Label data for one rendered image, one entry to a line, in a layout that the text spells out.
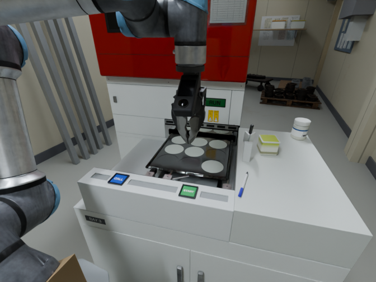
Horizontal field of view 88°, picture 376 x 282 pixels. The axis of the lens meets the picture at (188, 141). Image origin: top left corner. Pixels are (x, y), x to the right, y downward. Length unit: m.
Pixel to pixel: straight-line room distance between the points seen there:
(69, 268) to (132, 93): 0.95
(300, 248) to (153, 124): 0.96
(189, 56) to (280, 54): 7.88
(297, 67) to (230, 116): 7.33
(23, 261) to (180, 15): 0.58
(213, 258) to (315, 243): 0.33
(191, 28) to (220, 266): 0.76
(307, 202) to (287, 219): 0.11
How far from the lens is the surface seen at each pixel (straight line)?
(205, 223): 0.69
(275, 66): 8.35
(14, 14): 0.47
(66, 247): 1.94
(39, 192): 0.65
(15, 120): 0.64
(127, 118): 1.34
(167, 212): 0.70
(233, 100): 1.10
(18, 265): 0.55
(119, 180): 0.76
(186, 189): 0.68
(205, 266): 0.88
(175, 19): 0.48
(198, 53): 0.48
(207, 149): 1.03
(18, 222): 0.61
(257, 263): 0.81
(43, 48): 2.69
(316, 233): 0.70
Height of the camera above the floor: 1.41
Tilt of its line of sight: 28 degrees down
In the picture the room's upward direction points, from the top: straight up
